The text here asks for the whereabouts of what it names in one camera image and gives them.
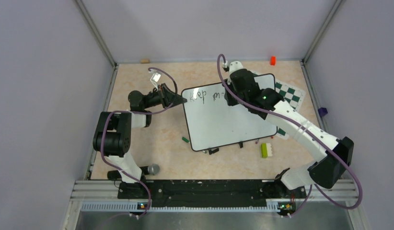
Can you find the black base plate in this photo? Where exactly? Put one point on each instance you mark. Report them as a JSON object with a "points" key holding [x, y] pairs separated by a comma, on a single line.
{"points": [[209, 193]]}

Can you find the microphone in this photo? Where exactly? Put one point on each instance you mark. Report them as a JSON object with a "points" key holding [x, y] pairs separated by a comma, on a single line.
{"points": [[152, 169]]}

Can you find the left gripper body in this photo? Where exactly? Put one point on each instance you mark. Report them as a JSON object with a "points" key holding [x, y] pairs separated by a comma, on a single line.
{"points": [[158, 97]]}

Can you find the green lego brick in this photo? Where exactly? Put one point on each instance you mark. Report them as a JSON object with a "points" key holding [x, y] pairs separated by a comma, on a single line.
{"points": [[264, 151]]}

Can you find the white lego brick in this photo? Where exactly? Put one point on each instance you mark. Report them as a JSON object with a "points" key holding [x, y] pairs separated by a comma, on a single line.
{"points": [[269, 150]]}

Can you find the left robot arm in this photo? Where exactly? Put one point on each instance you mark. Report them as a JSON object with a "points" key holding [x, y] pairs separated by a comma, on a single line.
{"points": [[112, 137]]}

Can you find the white whiteboard black frame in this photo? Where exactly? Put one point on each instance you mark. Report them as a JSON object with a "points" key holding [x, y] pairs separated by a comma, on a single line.
{"points": [[212, 123]]}

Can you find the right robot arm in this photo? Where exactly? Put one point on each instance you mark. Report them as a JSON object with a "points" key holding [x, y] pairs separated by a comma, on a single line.
{"points": [[331, 155]]}

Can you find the green white chess mat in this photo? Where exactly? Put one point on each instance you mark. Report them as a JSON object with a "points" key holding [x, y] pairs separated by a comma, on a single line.
{"points": [[292, 94]]}

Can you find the slotted cable duct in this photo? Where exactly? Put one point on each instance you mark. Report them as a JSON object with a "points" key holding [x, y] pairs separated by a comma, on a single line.
{"points": [[136, 207]]}

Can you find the cork stopper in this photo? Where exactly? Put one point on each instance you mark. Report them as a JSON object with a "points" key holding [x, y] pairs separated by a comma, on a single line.
{"points": [[144, 61]]}

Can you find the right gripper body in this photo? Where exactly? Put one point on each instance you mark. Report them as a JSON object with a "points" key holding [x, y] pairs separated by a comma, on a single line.
{"points": [[232, 100]]}

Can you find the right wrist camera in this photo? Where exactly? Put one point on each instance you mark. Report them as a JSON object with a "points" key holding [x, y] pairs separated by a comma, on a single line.
{"points": [[232, 66]]}

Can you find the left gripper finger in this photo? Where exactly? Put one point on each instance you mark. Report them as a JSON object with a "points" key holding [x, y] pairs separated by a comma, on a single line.
{"points": [[172, 102], [170, 96]]}

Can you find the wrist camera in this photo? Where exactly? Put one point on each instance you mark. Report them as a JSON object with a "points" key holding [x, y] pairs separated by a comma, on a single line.
{"points": [[155, 77], [232, 66]]}

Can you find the purple block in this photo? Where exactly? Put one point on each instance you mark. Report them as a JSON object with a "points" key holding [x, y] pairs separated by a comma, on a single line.
{"points": [[322, 111]]}

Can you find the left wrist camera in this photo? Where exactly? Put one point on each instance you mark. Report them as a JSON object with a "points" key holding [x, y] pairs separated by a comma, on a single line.
{"points": [[155, 77]]}

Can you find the orange block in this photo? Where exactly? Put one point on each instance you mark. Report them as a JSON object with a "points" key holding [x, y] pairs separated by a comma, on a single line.
{"points": [[273, 60]]}

